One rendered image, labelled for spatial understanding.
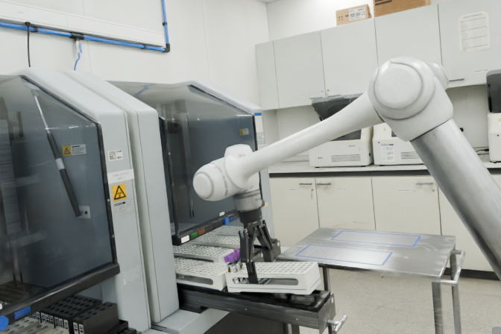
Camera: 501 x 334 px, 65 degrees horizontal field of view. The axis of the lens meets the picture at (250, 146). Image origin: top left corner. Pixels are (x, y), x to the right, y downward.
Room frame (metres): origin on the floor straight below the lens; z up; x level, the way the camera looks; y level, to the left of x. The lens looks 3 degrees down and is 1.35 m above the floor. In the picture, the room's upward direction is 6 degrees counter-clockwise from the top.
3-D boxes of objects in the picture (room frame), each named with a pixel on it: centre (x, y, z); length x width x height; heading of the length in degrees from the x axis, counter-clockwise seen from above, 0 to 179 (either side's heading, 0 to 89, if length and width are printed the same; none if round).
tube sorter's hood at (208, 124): (1.73, 0.34, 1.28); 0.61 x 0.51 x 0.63; 148
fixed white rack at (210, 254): (1.59, 0.26, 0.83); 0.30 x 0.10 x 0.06; 58
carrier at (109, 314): (1.07, 0.47, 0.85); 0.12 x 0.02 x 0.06; 149
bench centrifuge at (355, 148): (3.74, -0.92, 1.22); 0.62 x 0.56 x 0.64; 146
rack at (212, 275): (1.40, 0.25, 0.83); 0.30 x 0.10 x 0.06; 58
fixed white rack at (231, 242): (1.72, 0.18, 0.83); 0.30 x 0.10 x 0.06; 58
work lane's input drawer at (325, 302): (1.31, 0.09, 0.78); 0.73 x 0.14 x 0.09; 58
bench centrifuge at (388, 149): (3.43, -1.42, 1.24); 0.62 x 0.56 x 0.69; 149
